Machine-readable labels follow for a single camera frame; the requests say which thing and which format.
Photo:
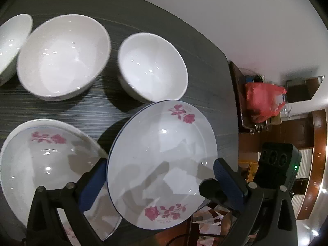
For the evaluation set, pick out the red plastic bag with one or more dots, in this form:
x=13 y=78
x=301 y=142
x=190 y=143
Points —
x=258 y=100

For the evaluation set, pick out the dark wooden side cabinet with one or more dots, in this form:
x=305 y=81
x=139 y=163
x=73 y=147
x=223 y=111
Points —
x=237 y=87

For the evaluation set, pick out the white rose print plate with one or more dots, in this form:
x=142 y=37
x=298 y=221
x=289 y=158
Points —
x=158 y=146
x=38 y=164

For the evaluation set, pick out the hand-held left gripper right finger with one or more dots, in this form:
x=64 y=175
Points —
x=229 y=178

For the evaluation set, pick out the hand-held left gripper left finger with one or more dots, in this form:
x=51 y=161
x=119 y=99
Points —
x=92 y=187

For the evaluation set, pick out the large white floral bowl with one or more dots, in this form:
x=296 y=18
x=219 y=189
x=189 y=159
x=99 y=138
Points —
x=64 y=56

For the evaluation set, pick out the small white ceramic bowl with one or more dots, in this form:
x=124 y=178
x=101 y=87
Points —
x=151 y=64

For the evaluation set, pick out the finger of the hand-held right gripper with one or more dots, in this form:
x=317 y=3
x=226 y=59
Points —
x=211 y=191

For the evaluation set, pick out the white slatted panel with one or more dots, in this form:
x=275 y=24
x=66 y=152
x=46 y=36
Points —
x=305 y=164

